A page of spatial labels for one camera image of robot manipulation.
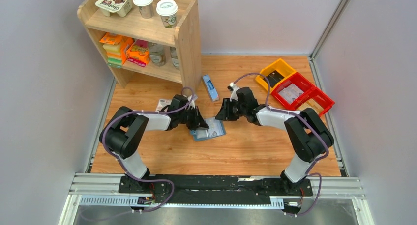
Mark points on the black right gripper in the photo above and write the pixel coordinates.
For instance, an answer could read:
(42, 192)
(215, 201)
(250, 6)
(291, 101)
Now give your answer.
(224, 114)

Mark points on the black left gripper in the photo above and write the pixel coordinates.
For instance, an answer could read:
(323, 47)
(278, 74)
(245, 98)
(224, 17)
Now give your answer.
(198, 122)

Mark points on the blue leather card holder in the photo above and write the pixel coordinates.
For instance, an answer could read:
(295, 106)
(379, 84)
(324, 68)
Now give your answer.
(216, 129)

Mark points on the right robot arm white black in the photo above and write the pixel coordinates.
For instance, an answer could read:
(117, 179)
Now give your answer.
(309, 136)

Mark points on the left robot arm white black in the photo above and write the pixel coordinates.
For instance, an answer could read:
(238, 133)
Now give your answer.
(122, 135)

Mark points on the black card in yellow bin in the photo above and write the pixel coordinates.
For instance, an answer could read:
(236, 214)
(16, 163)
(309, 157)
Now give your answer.
(274, 78)

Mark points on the small pink packet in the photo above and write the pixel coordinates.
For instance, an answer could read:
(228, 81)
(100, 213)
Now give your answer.
(162, 103)

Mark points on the blue rectangular box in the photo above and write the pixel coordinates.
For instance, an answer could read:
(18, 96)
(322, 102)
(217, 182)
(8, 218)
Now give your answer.
(211, 90)

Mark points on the yellow plastic bin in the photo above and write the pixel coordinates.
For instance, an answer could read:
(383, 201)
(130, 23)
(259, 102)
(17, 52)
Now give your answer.
(279, 65)

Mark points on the middle red plastic bin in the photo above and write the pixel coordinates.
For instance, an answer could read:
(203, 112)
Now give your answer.
(292, 91)

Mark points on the red plastic bin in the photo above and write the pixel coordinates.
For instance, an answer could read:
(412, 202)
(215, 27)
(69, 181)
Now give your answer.
(317, 100)
(292, 91)

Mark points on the right glass jar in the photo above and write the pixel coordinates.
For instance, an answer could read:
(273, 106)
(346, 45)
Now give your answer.
(174, 58)

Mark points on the glass jar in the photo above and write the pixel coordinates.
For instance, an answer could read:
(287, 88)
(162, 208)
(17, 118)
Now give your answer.
(174, 58)
(156, 53)

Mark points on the near red plastic bin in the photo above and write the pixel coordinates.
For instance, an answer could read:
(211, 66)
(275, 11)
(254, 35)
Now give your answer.
(317, 100)

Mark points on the left glass jar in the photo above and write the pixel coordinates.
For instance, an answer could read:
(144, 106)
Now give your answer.
(156, 53)

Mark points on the orange pink snack bag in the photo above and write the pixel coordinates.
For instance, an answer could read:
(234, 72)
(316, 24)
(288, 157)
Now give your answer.
(138, 53)

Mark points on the wooden shelf unit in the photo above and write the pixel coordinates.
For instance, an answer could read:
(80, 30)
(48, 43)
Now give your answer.
(185, 37)

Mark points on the stack of coloured sponges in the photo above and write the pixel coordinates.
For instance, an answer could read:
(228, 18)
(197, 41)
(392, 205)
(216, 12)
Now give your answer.
(113, 53)

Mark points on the orange snack box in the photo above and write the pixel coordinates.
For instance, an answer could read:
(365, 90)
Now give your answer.
(114, 39)

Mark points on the right white lidded paper cup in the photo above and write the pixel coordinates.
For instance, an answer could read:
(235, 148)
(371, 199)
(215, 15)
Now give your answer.
(167, 10)

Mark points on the white lidded paper cup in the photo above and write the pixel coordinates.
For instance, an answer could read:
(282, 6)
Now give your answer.
(167, 10)
(145, 8)

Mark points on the left white lidded paper cup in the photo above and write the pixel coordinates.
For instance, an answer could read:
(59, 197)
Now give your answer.
(145, 8)

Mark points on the chocolate pudding cup pack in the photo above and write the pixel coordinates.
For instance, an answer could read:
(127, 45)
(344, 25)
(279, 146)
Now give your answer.
(109, 7)

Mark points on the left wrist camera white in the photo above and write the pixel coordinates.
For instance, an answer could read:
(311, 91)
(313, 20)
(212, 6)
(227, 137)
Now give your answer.
(191, 101)

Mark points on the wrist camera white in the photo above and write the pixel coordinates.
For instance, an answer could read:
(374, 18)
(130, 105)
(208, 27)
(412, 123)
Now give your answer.
(191, 101)
(233, 88)

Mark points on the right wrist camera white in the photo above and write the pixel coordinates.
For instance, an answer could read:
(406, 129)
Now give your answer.
(233, 88)

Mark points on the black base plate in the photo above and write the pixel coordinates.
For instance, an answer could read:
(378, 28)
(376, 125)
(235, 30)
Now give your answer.
(211, 189)

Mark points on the aluminium rail frame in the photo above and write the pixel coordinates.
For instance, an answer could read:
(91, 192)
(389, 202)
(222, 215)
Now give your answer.
(102, 189)

